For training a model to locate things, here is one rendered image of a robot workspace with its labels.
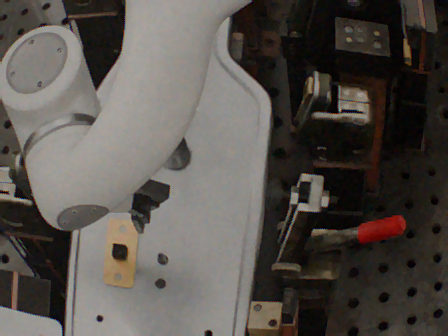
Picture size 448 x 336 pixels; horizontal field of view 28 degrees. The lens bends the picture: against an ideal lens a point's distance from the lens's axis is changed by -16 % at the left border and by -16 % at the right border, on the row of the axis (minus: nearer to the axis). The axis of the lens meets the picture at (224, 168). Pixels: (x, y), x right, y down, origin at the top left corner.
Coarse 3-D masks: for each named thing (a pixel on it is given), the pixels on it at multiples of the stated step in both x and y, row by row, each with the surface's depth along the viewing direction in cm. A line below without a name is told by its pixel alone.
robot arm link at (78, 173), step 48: (144, 0) 71; (192, 0) 70; (240, 0) 71; (144, 48) 70; (192, 48) 73; (144, 96) 71; (192, 96) 74; (48, 144) 76; (96, 144) 72; (144, 144) 73; (48, 192) 75; (96, 192) 74
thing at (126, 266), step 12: (108, 228) 116; (132, 228) 116; (108, 240) 115; (120, 240) 115; (132, 240) 115; (108, 252) 115; (132, 252) 115; (108, 264) 114; (120, 264) 114; (132, 264) 114; (108, 276) 114; (132, 276) 113
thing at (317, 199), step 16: (304, 176) 94; (320, 176) 94; (272, 192) 93; (288, 192) 94; (304, 192) 95; (320, 192) 93; (272, 208) 93; (304, 208) 92; (320, 208) 92; (288, 224) 103; (304, 224) 95; (288, 240) 99; (304, 240) 99; (288, 256) 104
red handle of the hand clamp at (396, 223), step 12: (396, 216) 98; (360, 228) 101; (372, 228) 99; (384, 228) 98; (396, 228) 98; (312, 240) 105; (324, 240) 104; (336, 240) 103; (348, 240) 102; (360, 240) 101; (372, 240) 100; (312, 252) 105
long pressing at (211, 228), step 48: (240, 96) 122; (192, 144) 120; (240, 144) 119; (192, 192) 117; (240, 192) 117; (96, 240) 116; (144, 240) 115; (192, 240) 115; (240, 240) 115; (96, 288) 113; (144, 288) 113; (192, 288) 113; (240, 288) 112
